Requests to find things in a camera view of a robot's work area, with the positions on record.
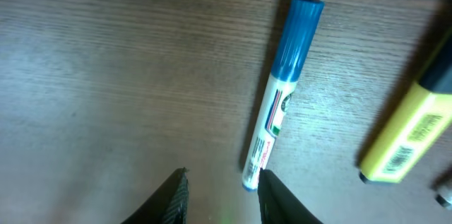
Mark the black cap whiteboard marker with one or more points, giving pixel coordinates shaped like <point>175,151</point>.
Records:
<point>443,195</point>

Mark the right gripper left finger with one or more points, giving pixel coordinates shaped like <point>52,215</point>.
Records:
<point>167,205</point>

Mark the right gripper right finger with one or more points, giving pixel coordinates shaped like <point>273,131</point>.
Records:
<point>278,205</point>

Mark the yellow highlighter dark cap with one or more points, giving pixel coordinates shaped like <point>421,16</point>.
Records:
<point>421,117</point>

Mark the blue cap whiteboard marker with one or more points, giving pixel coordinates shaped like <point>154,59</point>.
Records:
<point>293,47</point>

